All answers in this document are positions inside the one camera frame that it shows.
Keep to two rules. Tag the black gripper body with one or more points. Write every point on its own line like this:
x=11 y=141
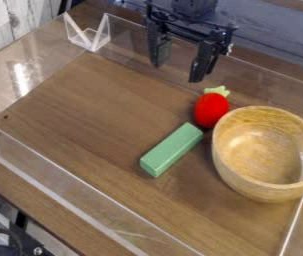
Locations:
x=194 y=21

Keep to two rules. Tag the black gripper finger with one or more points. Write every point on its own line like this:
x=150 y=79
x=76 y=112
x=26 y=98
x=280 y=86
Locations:
x=160 y=43
x=205 y=61

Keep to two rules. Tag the red plush strawberry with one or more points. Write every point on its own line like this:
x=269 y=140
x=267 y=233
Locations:
x=212 y=106

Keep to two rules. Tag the wooden bowl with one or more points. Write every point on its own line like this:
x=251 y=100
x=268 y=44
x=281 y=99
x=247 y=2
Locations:
x=257 y=147

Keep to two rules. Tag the green rectangular block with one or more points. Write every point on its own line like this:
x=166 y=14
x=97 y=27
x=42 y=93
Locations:
x=172 y=149

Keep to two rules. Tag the clear acrylic front wall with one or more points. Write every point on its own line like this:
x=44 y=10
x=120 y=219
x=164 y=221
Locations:
x=96 y=208

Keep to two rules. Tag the black device with cable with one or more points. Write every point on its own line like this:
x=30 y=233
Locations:
x=18 y=243

